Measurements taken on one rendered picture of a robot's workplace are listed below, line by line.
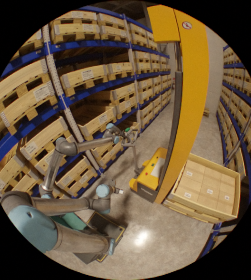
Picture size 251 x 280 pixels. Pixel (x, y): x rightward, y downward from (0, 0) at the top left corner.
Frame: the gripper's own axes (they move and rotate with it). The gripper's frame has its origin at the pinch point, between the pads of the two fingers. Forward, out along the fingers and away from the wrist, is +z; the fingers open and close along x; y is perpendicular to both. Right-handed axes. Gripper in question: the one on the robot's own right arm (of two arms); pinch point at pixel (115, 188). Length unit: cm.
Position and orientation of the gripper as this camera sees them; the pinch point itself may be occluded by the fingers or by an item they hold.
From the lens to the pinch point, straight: 101.1
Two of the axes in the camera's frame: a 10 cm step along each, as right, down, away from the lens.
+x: 9.4, 1.9, -2.7
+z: 1.7, 4.1, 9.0
